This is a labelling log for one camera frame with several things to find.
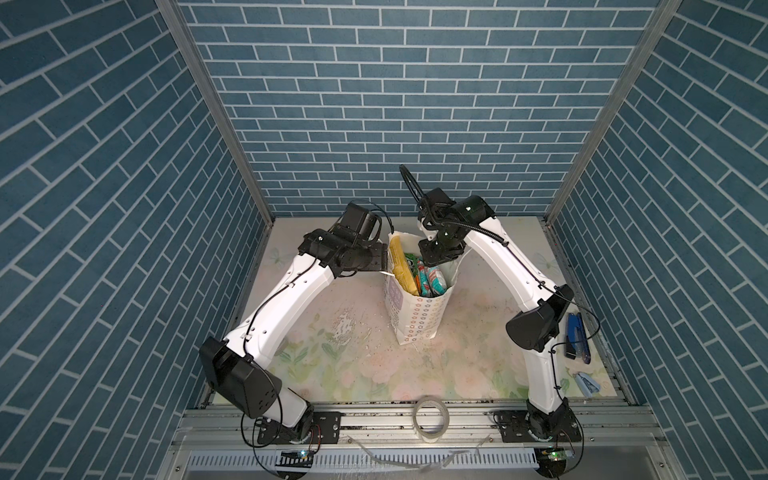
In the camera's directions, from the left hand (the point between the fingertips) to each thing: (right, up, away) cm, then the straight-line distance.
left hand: (378, 257), depth 77 cm
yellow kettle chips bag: (+6, -2, +1) cm, 6 cm away
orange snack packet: (+11, -7, +1) cm, 13 cm away
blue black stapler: (+58, -26, +10) cm, 64 cm away
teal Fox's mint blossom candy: (+15, -6, -1) cm, 16 cm away
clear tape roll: (+12, -43, -5) cm, 45 cm away
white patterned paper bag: (+10, -16, 0) cm, 18 cm away
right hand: (+13, 0, +4) cm, 13 cm away
